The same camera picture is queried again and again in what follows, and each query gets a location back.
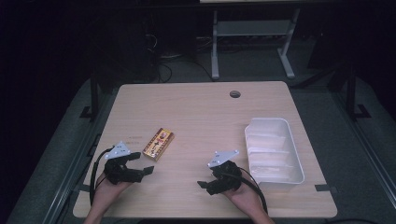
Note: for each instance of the yellow and red snack box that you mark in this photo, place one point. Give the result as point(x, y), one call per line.
point(158, 144)

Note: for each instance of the white metal desk frame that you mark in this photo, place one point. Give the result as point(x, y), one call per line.
point(253, 28)

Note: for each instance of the person's left hand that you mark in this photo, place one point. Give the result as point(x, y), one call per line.
point(107, 191)

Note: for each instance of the black metal stand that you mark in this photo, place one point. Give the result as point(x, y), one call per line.
point(351, 93)
point(93, 99)

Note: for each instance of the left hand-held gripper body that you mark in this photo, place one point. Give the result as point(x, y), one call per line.
point(120, 169)

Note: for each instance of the person's right hand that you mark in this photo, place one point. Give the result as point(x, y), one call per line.
point(244, 196)

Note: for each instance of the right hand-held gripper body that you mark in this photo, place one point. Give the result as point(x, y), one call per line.
point(224, 179)

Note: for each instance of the black tape strip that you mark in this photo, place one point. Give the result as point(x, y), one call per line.
point(322, 187)
point(83, 188)

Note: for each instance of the white plastic bin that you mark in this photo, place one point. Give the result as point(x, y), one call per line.
point(274, 154)

